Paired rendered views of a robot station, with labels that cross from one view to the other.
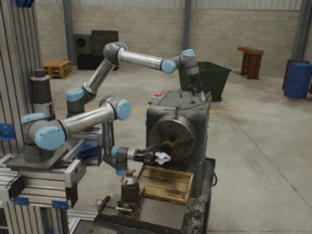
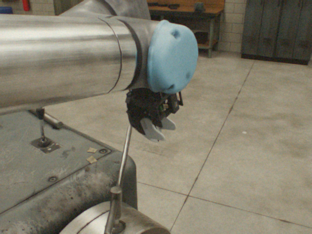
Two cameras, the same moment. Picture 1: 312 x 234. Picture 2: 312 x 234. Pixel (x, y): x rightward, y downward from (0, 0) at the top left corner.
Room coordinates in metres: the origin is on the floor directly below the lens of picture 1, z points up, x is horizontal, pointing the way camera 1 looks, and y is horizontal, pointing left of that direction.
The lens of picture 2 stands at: (1.39, 0.25, 1.69)
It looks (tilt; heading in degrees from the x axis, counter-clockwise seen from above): 27 degrees down; 295
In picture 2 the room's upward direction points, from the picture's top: straight up
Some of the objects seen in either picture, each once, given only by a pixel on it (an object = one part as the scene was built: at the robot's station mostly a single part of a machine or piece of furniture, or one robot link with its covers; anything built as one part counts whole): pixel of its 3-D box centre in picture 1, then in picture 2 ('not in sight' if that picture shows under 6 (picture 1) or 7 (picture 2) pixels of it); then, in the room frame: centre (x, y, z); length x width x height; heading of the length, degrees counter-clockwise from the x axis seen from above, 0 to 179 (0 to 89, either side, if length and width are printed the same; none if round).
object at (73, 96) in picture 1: (75, 99); not in sight; (1.72, 0.56, 1.33); 0.13 x 0.12 x 0.14; 165
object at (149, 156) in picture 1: (145, 156); not in sight; (1.39, 0.06, 1.08); 0.12 x 0.09 x 0.08; 75
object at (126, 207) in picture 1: (131, 198); not in sight; (1.10, 0.12, 0.99); 0.20 x 0.10 x 0.05; 165
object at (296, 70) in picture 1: (297, 80); not in sight; (7.07, -3.82, 0.44); 0.59 x 0.59 x 0.88
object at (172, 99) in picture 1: (179, 121); (11, 210); (2.05, -0.20, 1.06); 0.59 x 0.48 x 0.39; 165
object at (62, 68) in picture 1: (55, 69); not in sight; (9.02, 3.56, 0.22); 1.25 x 0.86 x 0.44; 5
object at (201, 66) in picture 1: (200, 81); not in sight; (6.64, -1.11, 0.43); 1.34 x 0.94 x 0.85; 14
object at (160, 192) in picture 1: (161, 183); not in sight; (1.40, -0.04, 0.89); 0.36 x 0.30 x 0.04; 75
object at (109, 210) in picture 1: (141, 212); not in sight; (1.06, 0.06, 0.95); 0.43 x 0.17 x 0.05; 75
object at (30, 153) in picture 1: (37, 146); not in sight; (1.22, 0.62, 1.21); 0.15 x 0.15 x 0.10
